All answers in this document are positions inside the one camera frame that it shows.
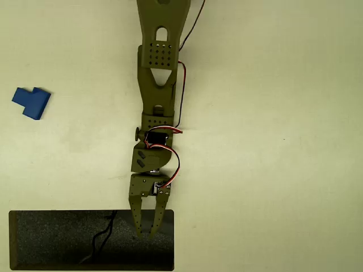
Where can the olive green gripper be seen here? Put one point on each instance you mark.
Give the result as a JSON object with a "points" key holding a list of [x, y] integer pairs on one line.
{"points": [[140, 186]]}

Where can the blue T-shaped block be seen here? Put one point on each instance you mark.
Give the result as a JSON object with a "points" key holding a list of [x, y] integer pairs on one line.
{"points": [[33, 102]]}

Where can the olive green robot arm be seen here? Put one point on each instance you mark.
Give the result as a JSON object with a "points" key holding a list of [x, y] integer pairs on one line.
{"points": [[157, 93]]}

